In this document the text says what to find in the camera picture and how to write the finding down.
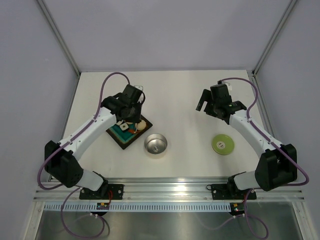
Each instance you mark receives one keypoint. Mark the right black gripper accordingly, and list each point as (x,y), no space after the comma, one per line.
(206,96)

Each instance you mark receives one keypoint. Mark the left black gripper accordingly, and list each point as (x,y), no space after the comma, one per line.
(136,119)

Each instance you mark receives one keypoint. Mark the sushi roll piece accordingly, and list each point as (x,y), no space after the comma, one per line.
(124,127)

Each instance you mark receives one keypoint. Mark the steel round bowl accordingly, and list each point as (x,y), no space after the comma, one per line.
(155,145)

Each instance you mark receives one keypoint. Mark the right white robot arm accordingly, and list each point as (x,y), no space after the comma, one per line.
(276,165)

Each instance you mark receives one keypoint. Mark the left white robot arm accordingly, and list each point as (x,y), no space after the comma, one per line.
(62,158)

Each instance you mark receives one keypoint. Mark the black teal lunch tray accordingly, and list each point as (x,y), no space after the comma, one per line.
(124,133)

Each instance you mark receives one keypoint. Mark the beige bun right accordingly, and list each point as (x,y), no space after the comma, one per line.
(141,125)

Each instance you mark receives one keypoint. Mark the green round lid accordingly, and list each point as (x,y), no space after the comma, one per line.
(223,144)

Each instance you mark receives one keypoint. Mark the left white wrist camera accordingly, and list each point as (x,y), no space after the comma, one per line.
(139,87)

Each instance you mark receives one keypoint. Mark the right aluminium frame post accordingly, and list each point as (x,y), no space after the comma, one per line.
(274,36)

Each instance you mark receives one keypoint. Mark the aluminium frame post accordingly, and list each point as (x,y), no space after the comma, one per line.
(274,36)
(44,9)

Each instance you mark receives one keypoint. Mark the aluminium mounting rail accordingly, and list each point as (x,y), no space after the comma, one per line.
(192,189)

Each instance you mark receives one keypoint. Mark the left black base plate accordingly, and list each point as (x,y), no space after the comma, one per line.
(115,192)

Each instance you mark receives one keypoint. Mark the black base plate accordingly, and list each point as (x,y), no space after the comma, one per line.
(115,192)
(221,192)

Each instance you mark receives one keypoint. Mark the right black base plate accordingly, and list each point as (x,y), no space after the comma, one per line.
(221,192)

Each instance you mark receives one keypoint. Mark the white slotted cable duct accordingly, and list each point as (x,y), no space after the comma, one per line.
(139,207)

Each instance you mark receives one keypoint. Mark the left aluminium frame post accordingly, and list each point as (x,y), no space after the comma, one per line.
(44,9)

